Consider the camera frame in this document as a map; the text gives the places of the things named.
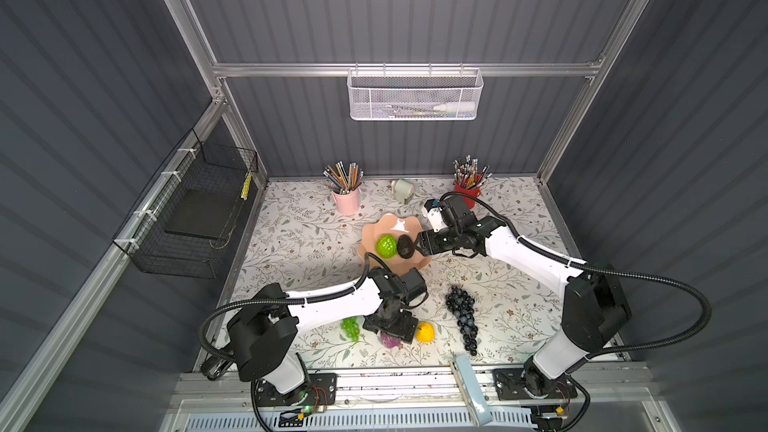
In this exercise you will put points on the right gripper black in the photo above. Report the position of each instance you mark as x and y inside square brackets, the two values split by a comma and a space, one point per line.
[426, 241]

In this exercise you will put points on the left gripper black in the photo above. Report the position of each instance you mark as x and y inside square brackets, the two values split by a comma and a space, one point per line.
[405, 330]

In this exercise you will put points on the purple passion fruit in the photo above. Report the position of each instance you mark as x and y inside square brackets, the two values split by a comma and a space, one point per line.
[389, 342]

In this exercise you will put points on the yellow lemon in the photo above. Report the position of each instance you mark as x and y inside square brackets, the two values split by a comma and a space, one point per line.
[425, 332]

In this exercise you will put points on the green grape bunch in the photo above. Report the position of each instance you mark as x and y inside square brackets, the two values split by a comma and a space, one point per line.
[351, 328]

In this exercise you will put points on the dark purple grape bunch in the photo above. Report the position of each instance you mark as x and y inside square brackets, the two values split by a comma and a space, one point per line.
[461, 304]

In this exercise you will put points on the green custard apple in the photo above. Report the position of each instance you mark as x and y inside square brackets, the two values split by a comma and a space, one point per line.
[386, 246]

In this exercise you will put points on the dark avocado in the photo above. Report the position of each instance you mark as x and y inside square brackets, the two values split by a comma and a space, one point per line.
[405, 246]

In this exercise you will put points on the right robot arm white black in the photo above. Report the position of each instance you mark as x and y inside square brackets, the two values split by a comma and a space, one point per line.
[594, 306]

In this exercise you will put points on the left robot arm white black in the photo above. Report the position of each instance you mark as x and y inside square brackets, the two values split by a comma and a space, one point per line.
[261, 335]

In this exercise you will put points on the pink scalloped fruit bowl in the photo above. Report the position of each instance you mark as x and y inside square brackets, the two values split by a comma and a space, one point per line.
[392, 224]

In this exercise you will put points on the red pen cup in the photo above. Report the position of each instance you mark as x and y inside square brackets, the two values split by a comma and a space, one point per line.
[469, 195]

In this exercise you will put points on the pens bundle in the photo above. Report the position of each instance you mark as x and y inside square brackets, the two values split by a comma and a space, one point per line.
[468, 174]

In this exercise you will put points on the pink pencil cup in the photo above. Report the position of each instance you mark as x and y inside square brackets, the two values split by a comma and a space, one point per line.
[347, 203]

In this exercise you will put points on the white marker in basket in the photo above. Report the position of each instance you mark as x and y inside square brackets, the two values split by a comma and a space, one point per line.
[448, 108]

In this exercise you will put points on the coloured pencils bundle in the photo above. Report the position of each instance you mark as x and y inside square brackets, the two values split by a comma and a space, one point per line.
[344, 178]

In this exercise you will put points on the light blue bracket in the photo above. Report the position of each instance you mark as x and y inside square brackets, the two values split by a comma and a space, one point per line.
[470, 390]

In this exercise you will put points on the aluminium front rail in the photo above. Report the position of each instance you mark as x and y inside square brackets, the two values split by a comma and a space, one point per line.
[606, 381]

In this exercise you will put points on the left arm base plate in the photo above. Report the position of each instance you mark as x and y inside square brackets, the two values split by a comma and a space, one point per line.
[320, 390]

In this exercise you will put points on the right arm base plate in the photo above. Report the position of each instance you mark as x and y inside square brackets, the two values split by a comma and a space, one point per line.
[519, 384]

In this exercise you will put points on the white wire mesh basket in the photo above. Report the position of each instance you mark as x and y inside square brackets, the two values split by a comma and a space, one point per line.
[371, 91]

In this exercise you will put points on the black wire basket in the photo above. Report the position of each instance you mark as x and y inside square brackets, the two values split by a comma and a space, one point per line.
[195, 214]

